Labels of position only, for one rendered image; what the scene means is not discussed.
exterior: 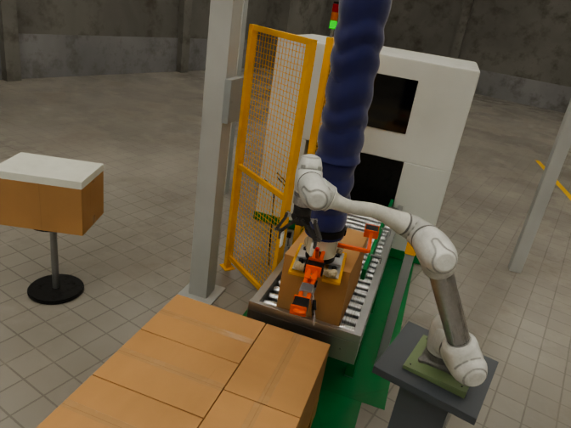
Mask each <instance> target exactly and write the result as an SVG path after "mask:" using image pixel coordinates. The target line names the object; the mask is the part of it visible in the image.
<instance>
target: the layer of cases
mask: <svg viewBox="0 0 571 428"><path fill-rule="evenodd" d="M330 346H331V345H330V344H327V343H324V342H322V341H317V340H315V339H312V338H309V337H307V336H304V335H299V334H297V333H294V332H291V331H289V330H286V329H282V328H279V327H276V326H273V325H271V324H265V323H263V322H260V321H257V320H255V319H252V318H248V317H245V316H242V315H239V314H237V313H232V312H230V311H227V310H224V309H222V308H219V307H215V306H212V305H209V304H206V303H204V302H201V301H197V300H194V299H191V298H188V297H186V296H181V295H176V296H175V297H174V298H172V299H171V300H170V301H169V302H168V303H167V304H166V305H165V306H164V307H163V308H162V309H161V310H160V311H159V312H158V313H157V314H156V315H155V316H154V317H153V318H152V319H151V320H150V321H149V322H148V323H147V324H146V325H145V326H144V327H142V328H141V329H140V330H139V331H138V332H137V333H136V334H135V335H134V336H133V337H132V338H131V339H130V340H129V341H127V342H126V343H125V344H124V345H123V346H122V347H121V348H120V349H119V350H118V351H117V352H116V353H115V354H114V355H113V356H111V357H110V358H109V359H108V360H107V361H106V362H105V363H104V364H103V365H102V366H101V367H100V368H99V369H98V370H96V371H95V372H94V373H93V375H91V376H90V377H89V378H88V379H87V380H86V381H85V382H84V383H83V384H81V385H80V386H79V387H78V388H77V389H76V390H75V391H74V392H73V393H72V394H71V395H70V396H69V397H68V398H66V399H65V400H64V401H63V402H62V403H61V404H60V405H59V406H58V407H57V408H56V409H55V410H54V411H53V412H52V413H51V414H50V415H49V416H48V417H47V418H46V419H45V420H44V421H43V422H42V423H41V424H40V425H39V426H38V427H36V428H307V427H308V423H309V421H310V419H311V416H312V414H313V411H314V408H315V405H316V403H317V401H318V398H319V393H320V388H321V385H322V380H323V377H324V372H325V366H326V362H327V358H328V354H329V350H330Z"/></svg>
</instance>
